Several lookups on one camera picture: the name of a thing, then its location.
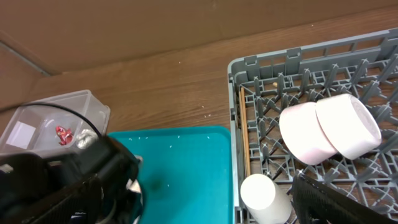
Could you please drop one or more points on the white tissue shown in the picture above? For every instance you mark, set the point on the white tissue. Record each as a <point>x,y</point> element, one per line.
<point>86,138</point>

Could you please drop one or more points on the teal plastic tray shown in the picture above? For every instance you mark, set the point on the teal plastic tray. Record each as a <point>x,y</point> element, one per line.
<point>186,176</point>

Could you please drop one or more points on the grey plastic dish rack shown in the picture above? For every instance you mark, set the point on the grey plastic dish rack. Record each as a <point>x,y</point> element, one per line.
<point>364,66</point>

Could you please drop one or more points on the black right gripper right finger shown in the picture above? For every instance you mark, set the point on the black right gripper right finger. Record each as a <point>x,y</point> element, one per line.
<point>315,202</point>

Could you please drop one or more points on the white bowl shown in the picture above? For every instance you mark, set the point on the white bowl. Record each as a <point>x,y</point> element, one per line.
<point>348,125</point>
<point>303,135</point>

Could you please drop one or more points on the white paper cup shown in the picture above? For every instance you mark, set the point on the white paper cup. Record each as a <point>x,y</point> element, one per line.
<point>265,201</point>

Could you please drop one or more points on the clear plastic bin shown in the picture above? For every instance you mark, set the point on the clear plastic bin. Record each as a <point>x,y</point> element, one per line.
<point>32,129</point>

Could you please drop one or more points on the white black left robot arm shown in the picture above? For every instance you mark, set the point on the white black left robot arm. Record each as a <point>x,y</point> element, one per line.
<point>27,179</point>

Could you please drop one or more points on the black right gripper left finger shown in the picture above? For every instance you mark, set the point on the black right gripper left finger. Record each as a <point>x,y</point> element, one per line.
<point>79,203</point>

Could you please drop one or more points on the red snack wrapper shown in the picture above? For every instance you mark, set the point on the red snack wrapper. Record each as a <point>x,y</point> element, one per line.
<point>65,135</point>

